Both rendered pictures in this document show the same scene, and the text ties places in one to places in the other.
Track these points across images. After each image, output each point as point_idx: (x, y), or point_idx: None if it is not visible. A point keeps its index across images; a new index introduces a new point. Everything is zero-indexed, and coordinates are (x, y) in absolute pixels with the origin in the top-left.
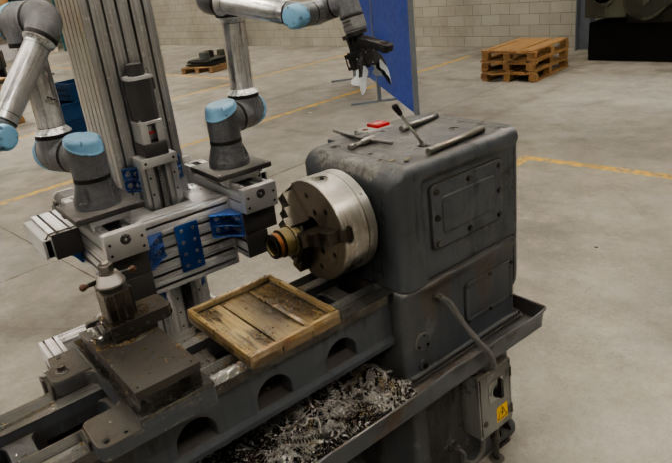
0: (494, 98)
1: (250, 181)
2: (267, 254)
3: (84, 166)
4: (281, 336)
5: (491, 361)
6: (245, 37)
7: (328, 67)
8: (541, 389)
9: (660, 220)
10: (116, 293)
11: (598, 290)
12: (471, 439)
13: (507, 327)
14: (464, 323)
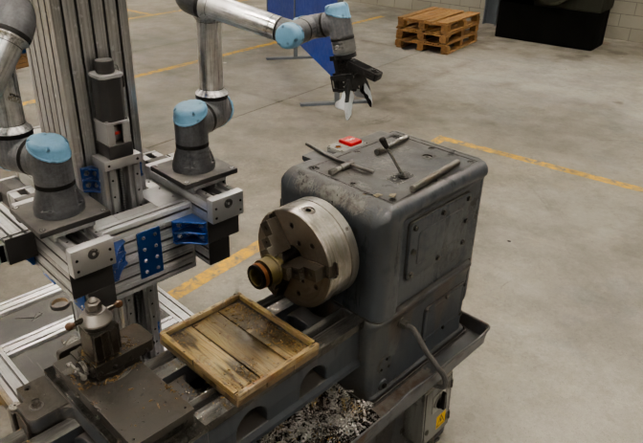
0: (409, 68)
1: (214, 187)
2: None
3: (50, 173)
4: (263, 369)
5: (444, 382)
6: (221, 37)
7: None
8: (465, 387)
9: (565, 217)
10: (103, 332)
11: (512, 286)
12: (409, 442)
13: (454, 343)
14: (426, 349)
